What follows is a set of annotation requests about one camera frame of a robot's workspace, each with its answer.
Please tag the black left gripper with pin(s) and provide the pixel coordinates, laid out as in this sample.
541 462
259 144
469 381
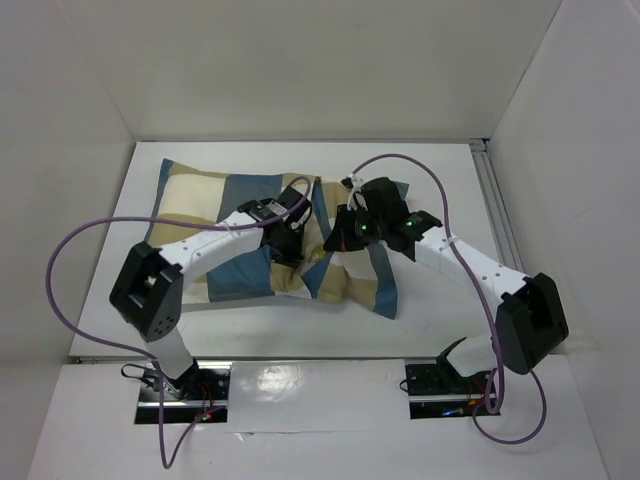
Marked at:
290 257

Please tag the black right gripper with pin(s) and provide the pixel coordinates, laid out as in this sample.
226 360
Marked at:
343 232

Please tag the blue beige plaid pillowcase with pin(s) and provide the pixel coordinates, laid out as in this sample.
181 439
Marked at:
187 197

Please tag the cream pillow with duck patch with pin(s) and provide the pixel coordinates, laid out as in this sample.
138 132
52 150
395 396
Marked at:
316 255

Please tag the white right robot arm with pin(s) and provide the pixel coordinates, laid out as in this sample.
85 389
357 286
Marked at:
432 245

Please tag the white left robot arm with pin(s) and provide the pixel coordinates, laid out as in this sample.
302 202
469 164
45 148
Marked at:
149 288

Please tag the aluminium frame rail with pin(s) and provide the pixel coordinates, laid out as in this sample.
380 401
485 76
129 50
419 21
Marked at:
505 240

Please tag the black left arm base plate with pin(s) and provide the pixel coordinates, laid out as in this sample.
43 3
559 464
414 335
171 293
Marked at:
207 396

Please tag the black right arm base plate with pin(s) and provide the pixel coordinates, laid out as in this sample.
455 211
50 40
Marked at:
435 390

